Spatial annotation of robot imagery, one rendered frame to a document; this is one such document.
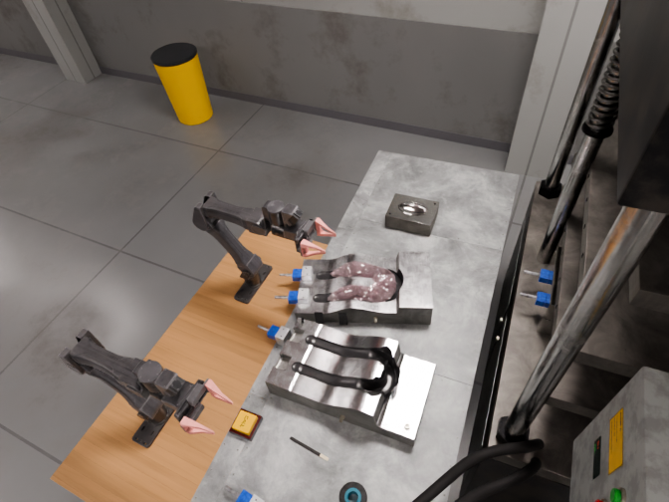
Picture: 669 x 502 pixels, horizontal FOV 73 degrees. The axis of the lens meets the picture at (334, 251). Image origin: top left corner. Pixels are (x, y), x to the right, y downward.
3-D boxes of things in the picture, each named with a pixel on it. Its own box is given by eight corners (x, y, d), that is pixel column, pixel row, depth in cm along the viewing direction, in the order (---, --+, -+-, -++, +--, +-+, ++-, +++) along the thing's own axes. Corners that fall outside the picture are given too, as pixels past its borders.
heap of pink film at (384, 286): (326, 305, 169) (324, 293, 163) (331, 268, 180) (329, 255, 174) (396, 307, 166) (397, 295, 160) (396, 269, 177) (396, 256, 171)
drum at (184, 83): (224, 109, 427) (205, 45, 382) (199, 130, 406) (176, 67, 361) (192, 101, 441) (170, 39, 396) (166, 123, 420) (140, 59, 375)
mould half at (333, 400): (270, 392, 154) (262, 375, 144) (302, 330, 170) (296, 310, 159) (413, 446, 139) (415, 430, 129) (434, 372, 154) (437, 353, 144)
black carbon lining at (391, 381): (290, 374, 151) (285, 361, 144) (310, 334, 160) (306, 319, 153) (390, 409, 140) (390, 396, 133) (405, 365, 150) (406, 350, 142)
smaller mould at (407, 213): (384, 226, 201) (384, 215, 195) (394, 204, 209) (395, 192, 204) (429, 236, 194) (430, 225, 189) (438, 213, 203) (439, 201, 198)
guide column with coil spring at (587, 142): (517, 308, 208) (635, 10, 110) (519, 299, 211) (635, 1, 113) (530, 312, 206) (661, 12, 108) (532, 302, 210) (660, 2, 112)
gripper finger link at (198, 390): (234, 389, 110) (202, 375, 113) (217, 416, 106) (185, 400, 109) (240, 400, 115) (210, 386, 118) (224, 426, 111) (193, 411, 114)
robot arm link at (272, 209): (291, 198, 143) (258, 189, 147) (277, 216, 138) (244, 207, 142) (296, 224, 152) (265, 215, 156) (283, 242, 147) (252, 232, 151)
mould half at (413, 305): (297, 321, 172) (292, 304, 164) (305, 267, 189) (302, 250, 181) (430, 325, 166) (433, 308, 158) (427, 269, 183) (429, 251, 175)
